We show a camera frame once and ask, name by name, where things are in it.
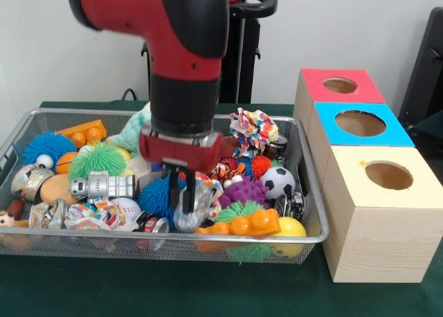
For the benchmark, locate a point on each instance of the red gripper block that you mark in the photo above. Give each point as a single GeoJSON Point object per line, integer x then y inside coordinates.
{"type": "Point", "coordinates": [180, 152]}

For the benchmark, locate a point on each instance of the clear plastic bottle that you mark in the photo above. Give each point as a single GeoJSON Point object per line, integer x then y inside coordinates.
{"type": "Point", "coordinates": [202, 206]}

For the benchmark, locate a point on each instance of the colourful fabric bow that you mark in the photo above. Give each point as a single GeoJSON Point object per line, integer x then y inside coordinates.
{"type": "Point", "coordinates": [212, 192]}

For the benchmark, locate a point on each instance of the green spiky ball with eyes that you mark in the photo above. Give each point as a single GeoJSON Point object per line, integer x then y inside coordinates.
{"type": "Point", "coordinates": [95, 159]}

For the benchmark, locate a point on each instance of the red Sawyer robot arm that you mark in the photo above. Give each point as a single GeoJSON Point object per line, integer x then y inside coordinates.
{"type": "Point", "coordinates": [173, 36]}

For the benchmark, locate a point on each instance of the clear mesh bin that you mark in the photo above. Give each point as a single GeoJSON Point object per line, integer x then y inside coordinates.
{"type": "Point", "coordinates": [313, 206]}

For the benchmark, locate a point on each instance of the wooden box with three holes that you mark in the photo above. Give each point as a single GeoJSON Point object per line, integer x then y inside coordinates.
{"type": "Point", "coordinates": [380, 244]}

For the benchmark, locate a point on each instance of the blue spiky ball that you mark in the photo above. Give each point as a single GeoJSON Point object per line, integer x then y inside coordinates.
{"type": "Point", "coordinates": [154, 194]}

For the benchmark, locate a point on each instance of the striped tiger plush toy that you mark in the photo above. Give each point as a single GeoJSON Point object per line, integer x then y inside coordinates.
{"type": "Point", "coordinates": [228, 171]}

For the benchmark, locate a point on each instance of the purple spiky ball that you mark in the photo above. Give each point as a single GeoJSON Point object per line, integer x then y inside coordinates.
{"type": "Point", "coordinates": [245, 192]}

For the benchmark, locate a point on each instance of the orange toy block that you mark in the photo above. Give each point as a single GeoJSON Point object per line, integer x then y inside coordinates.
{"type": "Point", "coordinates": [249, 223]}

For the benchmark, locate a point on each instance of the silver toy robot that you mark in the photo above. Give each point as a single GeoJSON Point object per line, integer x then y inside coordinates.
{"type": "Point", "coordinates": [104, 185]}

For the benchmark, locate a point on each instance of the colourful patterned cloth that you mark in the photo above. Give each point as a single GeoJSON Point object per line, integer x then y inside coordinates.
{"type": "Point", "coordinates": [254, 128]}

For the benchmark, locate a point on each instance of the small soccer ball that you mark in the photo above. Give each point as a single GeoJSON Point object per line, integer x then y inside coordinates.
{"type": "Point", "coordinates": [278, 182]}

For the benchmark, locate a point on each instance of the dark green tablecloth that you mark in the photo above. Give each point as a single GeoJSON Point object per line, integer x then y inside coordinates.
{"type": "Point", "coordinates": [431, 126]}
{"type": "Point", "coordinates": [173, 289]}

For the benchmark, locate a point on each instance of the yellow ball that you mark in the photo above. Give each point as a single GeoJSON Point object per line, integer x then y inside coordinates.
{"type": "Point", "coordinates": [294, 228]}

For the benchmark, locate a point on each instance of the small basketball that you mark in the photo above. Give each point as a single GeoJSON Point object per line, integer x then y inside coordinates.
{"type": "Point", "coordinates": [64, 163]}

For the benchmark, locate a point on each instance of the black flat panel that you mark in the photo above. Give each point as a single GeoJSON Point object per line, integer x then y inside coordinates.
{"type": "Point", "coordinates": [425, 71]}

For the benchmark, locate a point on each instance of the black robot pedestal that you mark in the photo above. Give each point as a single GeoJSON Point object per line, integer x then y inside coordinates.
{"type": "Point", "coordinates": [242, 54]}

